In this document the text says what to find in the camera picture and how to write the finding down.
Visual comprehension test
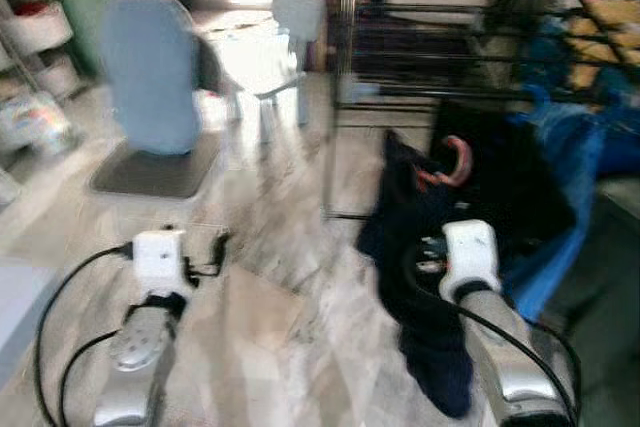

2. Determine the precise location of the dark navy garment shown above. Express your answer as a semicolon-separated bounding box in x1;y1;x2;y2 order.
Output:
357;130;477;420

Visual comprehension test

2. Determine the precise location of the pink clothes hanger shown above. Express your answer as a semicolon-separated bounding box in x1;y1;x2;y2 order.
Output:
438;135;474;189
413;169;447;194

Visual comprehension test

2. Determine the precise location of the grey folding chair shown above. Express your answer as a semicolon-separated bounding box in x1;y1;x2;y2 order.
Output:
90;32;226;200

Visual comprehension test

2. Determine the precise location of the black button shirt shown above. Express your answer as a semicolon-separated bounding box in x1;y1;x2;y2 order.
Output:
430;97;578;260

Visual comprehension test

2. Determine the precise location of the white children's chair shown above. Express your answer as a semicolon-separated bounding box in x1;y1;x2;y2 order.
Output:
215;0;326;143

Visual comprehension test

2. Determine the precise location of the printed plastic pack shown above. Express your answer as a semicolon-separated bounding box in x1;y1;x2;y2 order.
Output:
0;92;79;158

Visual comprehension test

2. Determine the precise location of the teal blue bag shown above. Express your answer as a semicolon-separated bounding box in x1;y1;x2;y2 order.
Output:
515;17;640;173

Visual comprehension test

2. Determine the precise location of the black metal drying rack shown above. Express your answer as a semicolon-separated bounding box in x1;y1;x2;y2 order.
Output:
320;0;640;223

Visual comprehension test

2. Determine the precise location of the green storage bin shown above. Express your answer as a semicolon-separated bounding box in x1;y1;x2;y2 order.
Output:
62;0;113;78

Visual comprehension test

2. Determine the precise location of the yellow plush toy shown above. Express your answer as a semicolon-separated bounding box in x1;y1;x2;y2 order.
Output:
562;0;640;90

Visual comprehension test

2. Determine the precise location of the white tiered trolley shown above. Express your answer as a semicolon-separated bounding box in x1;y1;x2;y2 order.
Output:
0;0;76;108

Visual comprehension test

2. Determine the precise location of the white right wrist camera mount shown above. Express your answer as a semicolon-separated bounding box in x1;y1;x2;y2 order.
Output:
440;219;501;300

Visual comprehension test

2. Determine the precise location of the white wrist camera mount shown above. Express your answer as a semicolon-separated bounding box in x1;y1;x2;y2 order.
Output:
132;230;193;296
440;219;501;300

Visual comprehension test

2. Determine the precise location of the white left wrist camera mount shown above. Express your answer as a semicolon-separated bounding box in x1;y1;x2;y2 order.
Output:
132;230;193;296

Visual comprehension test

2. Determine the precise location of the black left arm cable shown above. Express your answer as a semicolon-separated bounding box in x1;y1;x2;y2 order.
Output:
58;329;126;426
33;243;136;426

